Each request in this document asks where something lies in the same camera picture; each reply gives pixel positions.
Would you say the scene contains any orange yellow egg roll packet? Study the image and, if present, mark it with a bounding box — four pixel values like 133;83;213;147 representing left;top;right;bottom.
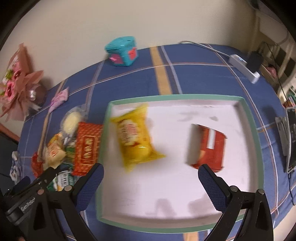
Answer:
43;133;66;170

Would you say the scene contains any red white snack box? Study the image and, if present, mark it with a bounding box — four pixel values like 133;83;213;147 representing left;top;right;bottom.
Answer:
191;125;227;173

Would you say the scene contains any yellow soft bread packet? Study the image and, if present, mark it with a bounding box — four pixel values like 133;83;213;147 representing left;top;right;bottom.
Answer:
110;103;166;172

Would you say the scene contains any red crinkled snack packet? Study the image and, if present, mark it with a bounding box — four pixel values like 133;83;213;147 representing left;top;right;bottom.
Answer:
31;152;46;178

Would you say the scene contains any green white snack packet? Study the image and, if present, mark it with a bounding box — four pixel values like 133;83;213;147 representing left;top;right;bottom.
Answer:
47;163;78;191

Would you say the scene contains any blue white snack packet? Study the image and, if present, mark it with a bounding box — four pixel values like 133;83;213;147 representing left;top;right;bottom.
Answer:
10;151;23;184

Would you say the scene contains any orange red patterned packet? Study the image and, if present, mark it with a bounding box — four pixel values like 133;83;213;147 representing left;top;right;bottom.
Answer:
72;122;103;176

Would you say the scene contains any clear wrapped round pastry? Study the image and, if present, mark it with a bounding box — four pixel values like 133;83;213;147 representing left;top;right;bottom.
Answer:
60;104;87;139

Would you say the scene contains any white tray green rim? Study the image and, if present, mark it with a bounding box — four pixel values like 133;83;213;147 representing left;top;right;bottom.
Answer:
96;94;264;233

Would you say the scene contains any smartphone on stand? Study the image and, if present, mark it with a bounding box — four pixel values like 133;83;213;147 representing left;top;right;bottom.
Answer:
275;107;295;173

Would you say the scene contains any pink small snack packet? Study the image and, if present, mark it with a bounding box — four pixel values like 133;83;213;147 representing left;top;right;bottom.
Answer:
49;87;69;113

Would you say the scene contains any pink flower bouquet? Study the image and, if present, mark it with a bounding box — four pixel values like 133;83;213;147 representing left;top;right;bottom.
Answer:
1;43;44;121

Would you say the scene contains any white power strip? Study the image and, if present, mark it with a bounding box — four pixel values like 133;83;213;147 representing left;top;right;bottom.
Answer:
229;54;260;84

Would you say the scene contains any teal toy house box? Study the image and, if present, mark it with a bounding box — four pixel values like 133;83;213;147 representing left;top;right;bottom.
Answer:
104;36;138;66

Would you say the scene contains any black power adapter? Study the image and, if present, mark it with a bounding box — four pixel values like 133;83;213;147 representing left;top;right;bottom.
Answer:
246;51;264;73

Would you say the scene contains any blue plaid tablecloth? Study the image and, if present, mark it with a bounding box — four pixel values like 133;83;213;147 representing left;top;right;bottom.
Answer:
18;44;295;226

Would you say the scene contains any white power cable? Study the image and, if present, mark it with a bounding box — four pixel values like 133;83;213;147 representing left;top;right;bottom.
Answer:
179;40;232;58

